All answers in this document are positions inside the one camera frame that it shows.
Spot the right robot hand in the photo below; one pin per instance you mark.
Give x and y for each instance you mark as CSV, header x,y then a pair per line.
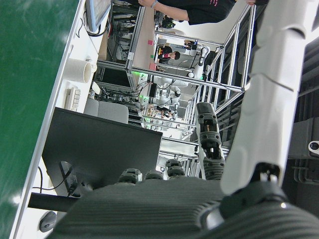
x,y
149,211

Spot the slim white robot arm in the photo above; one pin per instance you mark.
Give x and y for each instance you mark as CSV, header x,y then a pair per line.
x,y
199,67

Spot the white paper cup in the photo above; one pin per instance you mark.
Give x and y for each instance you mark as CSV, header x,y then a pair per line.
x,y
77,69

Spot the large black monitor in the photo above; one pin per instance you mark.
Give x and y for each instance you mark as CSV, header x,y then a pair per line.
x,y
99,144

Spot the dark gray computer mouse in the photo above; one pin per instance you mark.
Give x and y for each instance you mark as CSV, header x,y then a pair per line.
x,y
47,221

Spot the gray office chair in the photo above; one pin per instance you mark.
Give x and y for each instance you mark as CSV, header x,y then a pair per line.
x,y
109,112

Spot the white humanoid robot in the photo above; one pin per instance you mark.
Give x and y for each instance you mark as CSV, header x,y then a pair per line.
x,y
174,84

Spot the white keypad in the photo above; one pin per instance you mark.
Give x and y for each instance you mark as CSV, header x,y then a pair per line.
x,y
74,98

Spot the pink block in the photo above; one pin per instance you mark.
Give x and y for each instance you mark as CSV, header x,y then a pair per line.
x,y
150,42
152,66

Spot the seated person black red shirt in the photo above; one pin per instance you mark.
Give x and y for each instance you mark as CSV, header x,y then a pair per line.
x,y
167,56

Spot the black hard case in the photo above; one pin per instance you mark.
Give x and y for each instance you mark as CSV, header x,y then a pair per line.
x,y
304,134

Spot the green conveyor belt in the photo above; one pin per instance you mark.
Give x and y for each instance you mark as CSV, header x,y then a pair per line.
x,y
25,74

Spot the person in black shirt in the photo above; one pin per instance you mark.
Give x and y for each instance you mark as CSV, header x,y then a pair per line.
x,y
207,10

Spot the aluminium frame cage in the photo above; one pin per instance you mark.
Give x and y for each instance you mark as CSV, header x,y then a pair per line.
x,y
135,37

